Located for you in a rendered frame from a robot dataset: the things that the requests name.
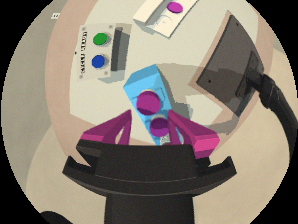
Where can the blue rectangular tube holder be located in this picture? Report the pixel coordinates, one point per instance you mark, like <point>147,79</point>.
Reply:
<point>147,78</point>

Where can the cream long bar with two dark lamps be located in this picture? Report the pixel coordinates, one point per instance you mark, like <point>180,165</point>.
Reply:
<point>154,15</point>

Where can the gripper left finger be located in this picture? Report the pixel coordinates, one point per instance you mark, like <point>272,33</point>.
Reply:
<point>107,131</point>

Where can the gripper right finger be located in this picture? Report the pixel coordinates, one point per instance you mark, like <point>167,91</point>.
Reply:
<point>202,139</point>

